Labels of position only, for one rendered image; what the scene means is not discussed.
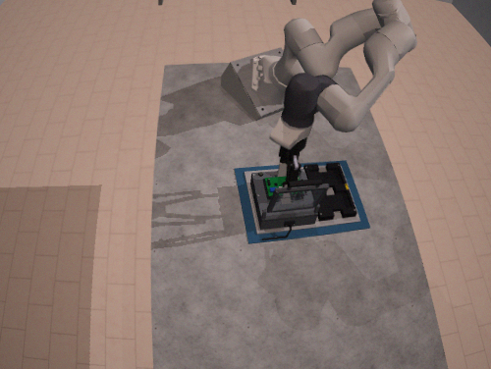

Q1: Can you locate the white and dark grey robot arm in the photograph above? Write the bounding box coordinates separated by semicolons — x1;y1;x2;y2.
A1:
250;0;417;149

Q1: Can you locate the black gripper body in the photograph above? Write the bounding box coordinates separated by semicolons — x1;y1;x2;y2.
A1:
282;138;307;161

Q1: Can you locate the green circuit board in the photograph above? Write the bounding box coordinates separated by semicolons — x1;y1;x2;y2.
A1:
264;177;286;196

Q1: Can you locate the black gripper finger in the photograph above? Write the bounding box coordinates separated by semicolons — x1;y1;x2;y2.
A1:
283;151;301;187
277;146;287;177

